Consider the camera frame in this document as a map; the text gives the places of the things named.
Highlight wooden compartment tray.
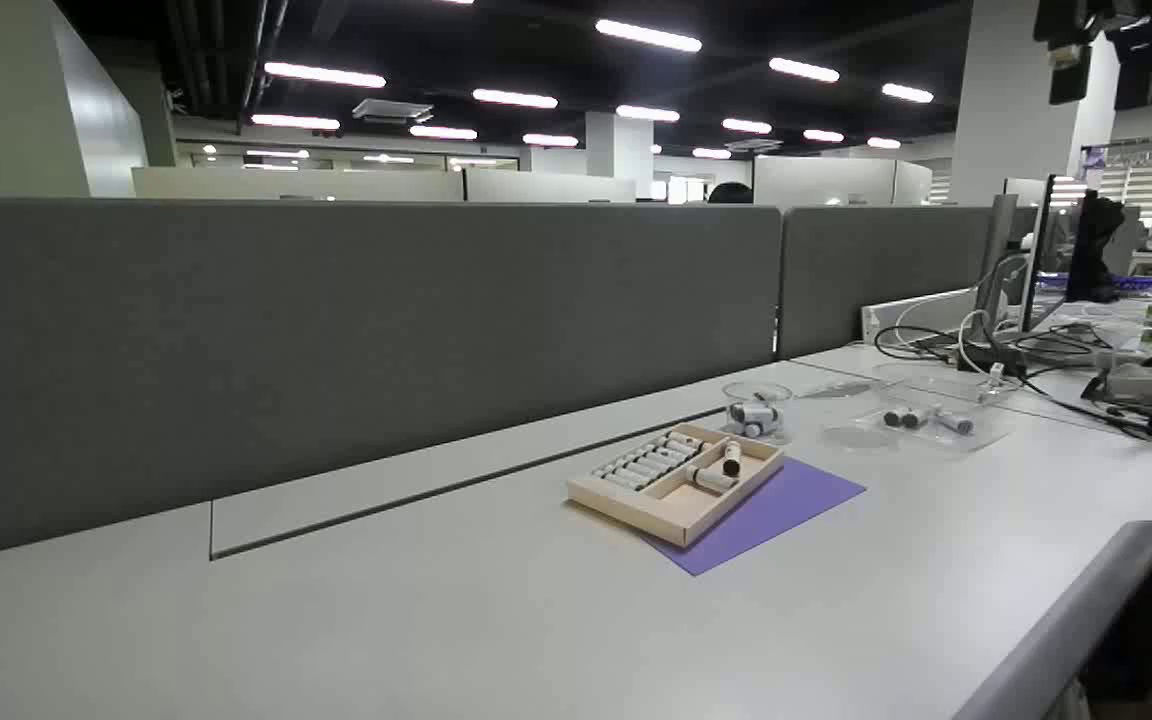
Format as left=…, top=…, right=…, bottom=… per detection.
left=566, top=418, right=788, bottom=552

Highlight white cubicle panel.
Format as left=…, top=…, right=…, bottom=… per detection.
left=127, top=160, right=467, bottom=204
left=459, top=162, right=640, bottom=209
left=750, top=153, right=938, bottom=212

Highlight round glass bowl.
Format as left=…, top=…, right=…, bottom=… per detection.
left=720, top=374, right=798, bottom=443

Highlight dark rounded headrest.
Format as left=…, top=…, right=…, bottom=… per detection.
left=704, top=174, right=758, bottom=209

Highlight purple paper mat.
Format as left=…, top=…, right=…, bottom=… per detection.
left=652, top=457, right=871, bottom=581

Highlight large clear petri dish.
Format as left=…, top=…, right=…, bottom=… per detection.
left=807, top=412, right=904, bottom=460

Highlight short grey desk partition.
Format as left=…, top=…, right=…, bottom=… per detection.
left=776, top=204, right=1010, bottom=359

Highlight long grey desk partition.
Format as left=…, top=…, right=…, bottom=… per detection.
left=0, top=196, right=788, bottom=562

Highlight ceiling air vent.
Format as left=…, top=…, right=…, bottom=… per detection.
left=347, top=93, right=437, bottom=132

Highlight thin black monitor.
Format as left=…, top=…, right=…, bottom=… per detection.
left=1015, top=171, right=1060, bottom=337

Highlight black desk device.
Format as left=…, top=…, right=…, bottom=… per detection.
left=1066, top=188, right=1148, bottom=303

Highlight green structural pillar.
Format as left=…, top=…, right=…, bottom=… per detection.
left=0, top=0, right=151, bottom=204

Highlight black hanging screens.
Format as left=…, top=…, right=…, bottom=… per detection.
left=1031, top=0, right=1152, bottom=112

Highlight white cable box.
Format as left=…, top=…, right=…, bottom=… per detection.
left=862, top=285, right=988, bottom=346

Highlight tangled cable bundle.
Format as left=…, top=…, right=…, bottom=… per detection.
left=868, top=307, right=1116, bottom=386

